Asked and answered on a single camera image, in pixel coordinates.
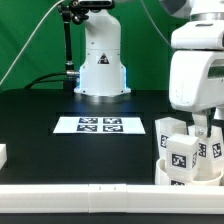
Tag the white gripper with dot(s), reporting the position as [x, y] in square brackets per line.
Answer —
[192, 90]

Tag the white round stool seat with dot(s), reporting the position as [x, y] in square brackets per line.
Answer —
[161, 177]

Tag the paper sheet with fiducial tags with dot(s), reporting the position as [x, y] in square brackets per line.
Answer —
[99, 125]

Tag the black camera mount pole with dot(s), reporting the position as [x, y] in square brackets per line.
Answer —
[72, 12]

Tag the white U-shaped obstacle wall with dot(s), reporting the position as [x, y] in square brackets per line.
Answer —
[121, 198]

